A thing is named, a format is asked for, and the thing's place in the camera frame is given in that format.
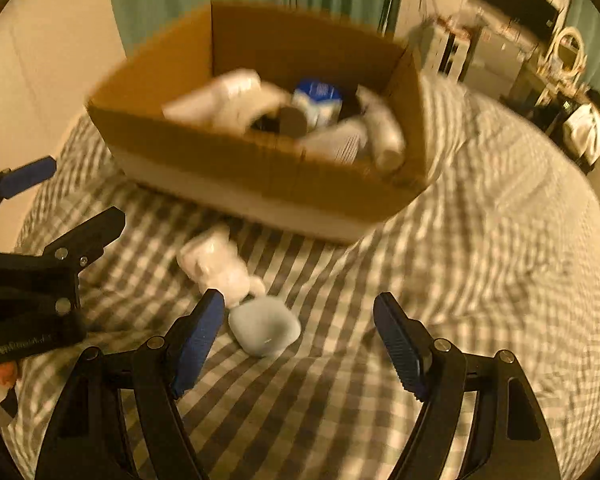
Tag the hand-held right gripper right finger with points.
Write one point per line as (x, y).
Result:
(402, 355)

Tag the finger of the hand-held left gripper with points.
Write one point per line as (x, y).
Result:
(27, 175)
(87, 232)

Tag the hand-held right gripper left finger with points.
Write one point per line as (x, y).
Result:
(197, 345)

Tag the pale blue earbud case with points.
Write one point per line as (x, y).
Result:
(265, 327)

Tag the cardboard box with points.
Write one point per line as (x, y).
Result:
(260, 180)

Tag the white plastic bottle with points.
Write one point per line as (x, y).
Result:
(215, 95)

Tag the white printed packet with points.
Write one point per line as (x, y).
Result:
(337, 142)

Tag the blue and white packet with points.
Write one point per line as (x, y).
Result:
(320, 100)

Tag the grey checkered blanket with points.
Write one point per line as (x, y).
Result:
(430, 270)

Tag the white garment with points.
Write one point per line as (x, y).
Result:
(585, 127)

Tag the black garment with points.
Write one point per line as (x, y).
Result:
(597, 97)

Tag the white oval vanity mirror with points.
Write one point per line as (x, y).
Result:
(570, 52)

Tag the narrow green curtain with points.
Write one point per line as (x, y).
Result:
(597, 35)

